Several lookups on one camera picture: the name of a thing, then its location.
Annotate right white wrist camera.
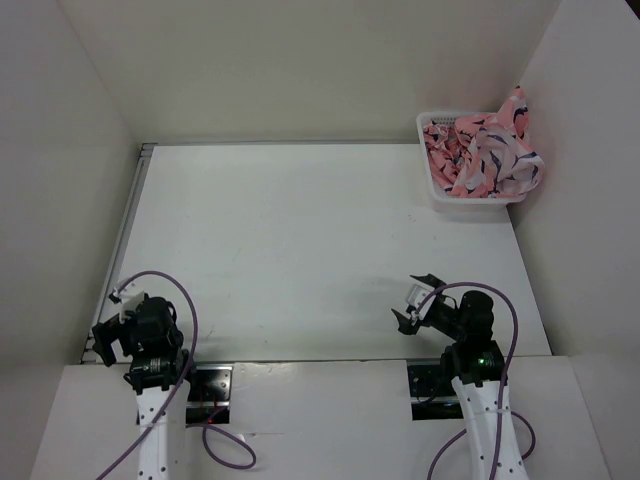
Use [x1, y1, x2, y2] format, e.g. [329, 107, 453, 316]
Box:
[405, 284, 434, 323]

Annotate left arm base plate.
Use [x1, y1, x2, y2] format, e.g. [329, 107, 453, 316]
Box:
[186, 364, 233, 425]

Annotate white plastic basket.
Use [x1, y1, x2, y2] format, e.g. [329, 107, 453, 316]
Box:
[415, 110, 526, 212]

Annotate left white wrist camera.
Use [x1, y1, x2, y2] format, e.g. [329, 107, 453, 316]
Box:
[108, 280, 146, 324]

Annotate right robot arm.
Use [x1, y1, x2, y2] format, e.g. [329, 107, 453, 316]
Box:
[393, 274, 536, 479]

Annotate pink shark print shorts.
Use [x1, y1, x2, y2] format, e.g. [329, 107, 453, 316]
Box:
[418, 87, 545, 200]

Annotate aluminium table edge rail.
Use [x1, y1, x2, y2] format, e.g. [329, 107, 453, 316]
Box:
[79, 143, 156, 365]

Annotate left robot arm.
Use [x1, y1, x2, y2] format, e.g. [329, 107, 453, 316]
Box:
[92, 292, 200, 479]

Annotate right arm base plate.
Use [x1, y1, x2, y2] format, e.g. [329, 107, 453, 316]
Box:
[407, 360, 462, 421]

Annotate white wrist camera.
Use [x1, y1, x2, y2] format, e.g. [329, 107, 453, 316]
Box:
[108, 280, 146, 324]
[405, 284, 434, 323]

